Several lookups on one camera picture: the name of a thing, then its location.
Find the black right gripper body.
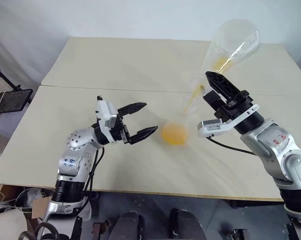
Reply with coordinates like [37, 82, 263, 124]
[213, 90, 254, 124]

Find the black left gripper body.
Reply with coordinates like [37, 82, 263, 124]
[109, 114, 132, 146]

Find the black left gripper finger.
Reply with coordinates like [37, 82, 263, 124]
[117, 101, 148, 119]
[128, 125, 159, 146]

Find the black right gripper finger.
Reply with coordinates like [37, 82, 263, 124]
[202, 90, 223, 111]
[205, 70, 242, 104]

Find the large clear conical flask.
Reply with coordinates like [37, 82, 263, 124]
[188, 18, 262, 100]

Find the dark rounded shape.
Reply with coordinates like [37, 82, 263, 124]
[168, 207, 207, 240]
[114, 211, 146, 240]

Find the crumpled clear plastic wrap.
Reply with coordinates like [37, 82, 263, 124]
[22, 188, 44, 209]

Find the brown cardboard piece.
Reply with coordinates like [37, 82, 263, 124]
[31, 198, 53, 220]

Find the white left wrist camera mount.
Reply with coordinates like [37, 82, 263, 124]
[95, 98, 120, 131]

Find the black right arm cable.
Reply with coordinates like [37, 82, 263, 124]
[207, 136, 258, 157]

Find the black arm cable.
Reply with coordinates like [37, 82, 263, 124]
[207, 136, 258, 157]
[75, 146, 106, 221]

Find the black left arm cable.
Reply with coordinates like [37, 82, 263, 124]
[75, 146, 106, 221]

